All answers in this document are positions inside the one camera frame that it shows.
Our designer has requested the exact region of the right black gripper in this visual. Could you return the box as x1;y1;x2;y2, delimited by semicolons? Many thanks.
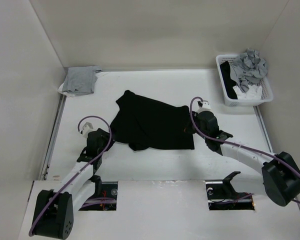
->
178;110;209;140

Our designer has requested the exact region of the black tank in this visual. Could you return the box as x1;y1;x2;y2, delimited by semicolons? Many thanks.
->
110;90;195;151
220;61;238;100

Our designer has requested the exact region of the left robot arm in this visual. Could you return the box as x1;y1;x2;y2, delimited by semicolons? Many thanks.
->
29;128;114;240

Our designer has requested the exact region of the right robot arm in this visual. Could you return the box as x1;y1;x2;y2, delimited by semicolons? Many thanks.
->
185;110;300;207

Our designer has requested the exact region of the white tank top in basket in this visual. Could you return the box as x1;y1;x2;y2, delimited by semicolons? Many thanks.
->
233;85;263;100

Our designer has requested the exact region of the folded grey tank top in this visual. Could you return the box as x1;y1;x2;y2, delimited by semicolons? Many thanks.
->
61;65;103;95

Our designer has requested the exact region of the folded white tank top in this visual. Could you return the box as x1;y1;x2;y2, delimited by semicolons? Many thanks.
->
57;69;103;98

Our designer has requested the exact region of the crumpled grey tank top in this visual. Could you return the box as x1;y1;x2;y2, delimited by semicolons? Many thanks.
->
229;48;268;93

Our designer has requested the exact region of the white plastic laundry basket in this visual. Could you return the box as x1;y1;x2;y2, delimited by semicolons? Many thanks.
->
215;53;274;107

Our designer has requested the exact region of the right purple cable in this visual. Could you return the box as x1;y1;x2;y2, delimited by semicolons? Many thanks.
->
189;96;300;207

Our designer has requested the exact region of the purple cable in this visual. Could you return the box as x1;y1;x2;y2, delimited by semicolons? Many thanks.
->
28;115;116;237
189;96;300;207

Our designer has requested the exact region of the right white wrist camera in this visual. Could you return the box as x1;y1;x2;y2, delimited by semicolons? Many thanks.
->
197;100;211;113

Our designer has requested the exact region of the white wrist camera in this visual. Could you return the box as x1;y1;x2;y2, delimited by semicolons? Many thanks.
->
197;100;211;113
79;122;94;139

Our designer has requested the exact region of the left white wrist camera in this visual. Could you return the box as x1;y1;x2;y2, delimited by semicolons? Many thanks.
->
79;122;94;139

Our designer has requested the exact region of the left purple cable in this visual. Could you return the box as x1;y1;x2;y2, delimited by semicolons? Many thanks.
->
28;115;116;237

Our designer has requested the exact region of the left metal table rail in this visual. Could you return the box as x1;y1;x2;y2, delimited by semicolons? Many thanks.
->
38;94;67;181

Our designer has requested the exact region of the metal table rail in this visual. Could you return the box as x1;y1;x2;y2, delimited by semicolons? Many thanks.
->
253;106;273;152
38;94;67;181

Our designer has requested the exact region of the right metal table rail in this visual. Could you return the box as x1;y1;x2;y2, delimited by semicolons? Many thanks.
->
253;106;273;152

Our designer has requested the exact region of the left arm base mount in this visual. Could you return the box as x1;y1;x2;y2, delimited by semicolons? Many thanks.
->
79;182;118;212

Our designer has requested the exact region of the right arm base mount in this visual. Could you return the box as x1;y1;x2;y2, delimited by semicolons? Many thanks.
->
205;180;255;211

